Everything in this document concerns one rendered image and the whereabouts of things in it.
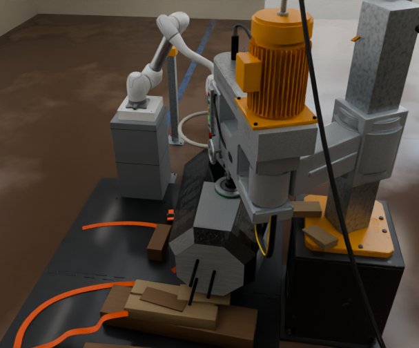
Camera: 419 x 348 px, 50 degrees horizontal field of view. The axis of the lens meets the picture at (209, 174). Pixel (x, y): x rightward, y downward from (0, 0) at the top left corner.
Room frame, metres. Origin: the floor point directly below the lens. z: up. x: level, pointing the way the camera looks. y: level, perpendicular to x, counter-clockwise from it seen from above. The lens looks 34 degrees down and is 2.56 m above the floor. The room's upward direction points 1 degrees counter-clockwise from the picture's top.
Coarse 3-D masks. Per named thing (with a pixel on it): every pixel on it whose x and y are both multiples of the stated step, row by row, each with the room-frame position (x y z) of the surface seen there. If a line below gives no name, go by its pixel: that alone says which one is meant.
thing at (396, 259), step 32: (288, 256) 2.30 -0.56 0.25; (320, 256) 1.81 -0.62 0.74; (288, 288) 2.06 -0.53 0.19; (320, 288) 1.79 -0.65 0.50; (352, 288) 1.76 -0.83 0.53; (384, 288) 1.73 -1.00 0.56; (288, 320) 1.82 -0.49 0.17; (320, 320) 1.78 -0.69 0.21; (352, 320) 1.75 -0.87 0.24; (384, 320) 1.73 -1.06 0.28
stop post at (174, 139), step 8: (176, 48) 4.38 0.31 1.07; (168, 56) 4.35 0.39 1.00; (168, 64) 4.37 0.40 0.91; (168, 72) 4.37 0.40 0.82; (176, 72) 4.42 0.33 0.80; (168, 80) 4.37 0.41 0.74; (176, 80) 4.40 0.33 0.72; (168, 88) 4.37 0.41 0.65; (176, 88) 4.38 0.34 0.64; (176, 96) 4.36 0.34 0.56; (176, 104) 4.36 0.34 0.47; (176, 112) 4.36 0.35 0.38; (176, 120) 4.36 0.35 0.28; (176, 128) 4.36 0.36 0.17; (168, 136) 4.48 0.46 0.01; (176, 136) 4.36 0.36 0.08; (176, 144) 4.30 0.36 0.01
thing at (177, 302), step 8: (152, 288) 2.01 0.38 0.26; (184, 288) 2.01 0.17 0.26; (144, 296) 1.95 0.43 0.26; (152, 296) 1.95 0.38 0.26; (160, 296) 1.94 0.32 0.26; (168, 296) 1.94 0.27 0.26; (176, 296) 1.94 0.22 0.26; (184, 296) 1.94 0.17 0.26; (200, 296) 1.94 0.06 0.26; (216, 296) 1.94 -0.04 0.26; (224, 296) 1.94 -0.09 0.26; (160, 304) 1.88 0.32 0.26; (168, 304) 1.88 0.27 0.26; (176, 304) 1.88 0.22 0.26; (184, 304) 1.88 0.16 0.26; (224, 304) 1.88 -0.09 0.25
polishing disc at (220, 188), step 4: (220, 180) 2.41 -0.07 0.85; (224, 180) 2.41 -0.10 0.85; (216, 184) 2.36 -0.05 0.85; (220, 184) 2.36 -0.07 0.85; (224, 184) 2.36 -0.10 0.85; (216, 188) 2.32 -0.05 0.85; (220, 188) 2.31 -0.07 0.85; (224, 188) 2.31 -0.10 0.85; (228, 188) 2.31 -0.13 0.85; (236, 188) 2.31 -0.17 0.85; (220, 192) 2.28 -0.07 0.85; (224, 192) 2.28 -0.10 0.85; (228, 192) 2.28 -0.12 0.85; (232, 192) 2.28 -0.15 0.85; (236, 192) 2.28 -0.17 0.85
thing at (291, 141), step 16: (224, 64) 2.28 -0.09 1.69; (224, 80) 2.12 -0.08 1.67; (224, 96) 2.11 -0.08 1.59; (240, 96) 1.88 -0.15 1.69; (240, 112) 1.77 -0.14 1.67; (240, 128) 1.76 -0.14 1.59; (272, 128) 1.56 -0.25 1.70; (288, 128) 1.56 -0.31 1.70; (304, 128) 1.56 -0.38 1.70; (256, 144) 1.54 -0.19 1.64; (272, 144) 1.53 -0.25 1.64; (288, 144) 1.54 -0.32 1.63; (304, 144) 1.56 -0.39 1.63; (256, 160) 1.53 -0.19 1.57
